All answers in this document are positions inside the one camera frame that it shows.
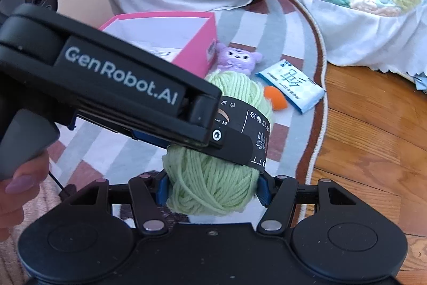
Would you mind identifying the green yarn ball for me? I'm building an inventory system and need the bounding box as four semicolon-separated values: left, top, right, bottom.
162;69;275;216

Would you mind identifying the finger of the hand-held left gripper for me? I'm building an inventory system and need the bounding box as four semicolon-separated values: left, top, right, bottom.
131;127;255;167

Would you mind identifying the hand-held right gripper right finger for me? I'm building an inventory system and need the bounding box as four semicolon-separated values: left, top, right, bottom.
255;171;356;234

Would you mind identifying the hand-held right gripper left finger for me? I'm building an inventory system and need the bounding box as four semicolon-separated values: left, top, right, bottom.
61;171;169;236

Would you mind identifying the striped rug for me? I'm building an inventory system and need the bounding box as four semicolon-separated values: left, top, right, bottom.
0;0;330;239

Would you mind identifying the pink cardboard box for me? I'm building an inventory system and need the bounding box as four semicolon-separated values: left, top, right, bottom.
98;12;218;79

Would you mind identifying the black cable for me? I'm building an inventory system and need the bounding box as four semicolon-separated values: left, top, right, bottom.
48;171;73;198

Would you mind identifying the blue white tissue pack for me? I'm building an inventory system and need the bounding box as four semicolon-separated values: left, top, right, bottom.
256;59;326;115

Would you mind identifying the person's left hand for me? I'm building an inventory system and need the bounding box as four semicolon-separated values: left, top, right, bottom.
0;151;51;234

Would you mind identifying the purple plush toy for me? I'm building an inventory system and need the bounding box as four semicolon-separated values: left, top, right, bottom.
213;42;263;76

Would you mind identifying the orange makeup sponge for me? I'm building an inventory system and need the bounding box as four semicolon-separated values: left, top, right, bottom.
263;86;289;111

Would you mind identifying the white bed skirt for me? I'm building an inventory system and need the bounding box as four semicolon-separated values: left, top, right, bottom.
108;0;427;79

